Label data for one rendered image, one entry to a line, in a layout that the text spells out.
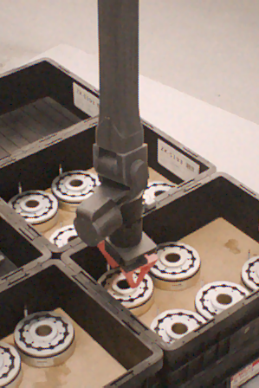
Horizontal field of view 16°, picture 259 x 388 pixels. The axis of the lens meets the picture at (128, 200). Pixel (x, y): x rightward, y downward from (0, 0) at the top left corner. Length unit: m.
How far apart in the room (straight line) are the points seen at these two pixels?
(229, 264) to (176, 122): 0.70
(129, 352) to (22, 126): 0.79
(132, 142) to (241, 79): 2.52
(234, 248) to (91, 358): 0.39
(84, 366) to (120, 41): 0.55
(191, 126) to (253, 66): 1.72
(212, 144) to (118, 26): 0.96
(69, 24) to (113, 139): 2.97
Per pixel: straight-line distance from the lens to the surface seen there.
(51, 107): 2.17
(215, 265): 1.71
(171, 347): 1.43
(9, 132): 2.09
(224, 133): 2.30
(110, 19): 1.34
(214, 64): 4.01
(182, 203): 1.72
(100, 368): 1.53
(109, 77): 1.37
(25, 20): 4.42
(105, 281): 1.64
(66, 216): 1.83
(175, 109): 2.39
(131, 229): 1.50
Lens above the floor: 1.98
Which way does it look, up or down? 38 degrees down
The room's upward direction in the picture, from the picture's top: 1 degrees counter-clockwise
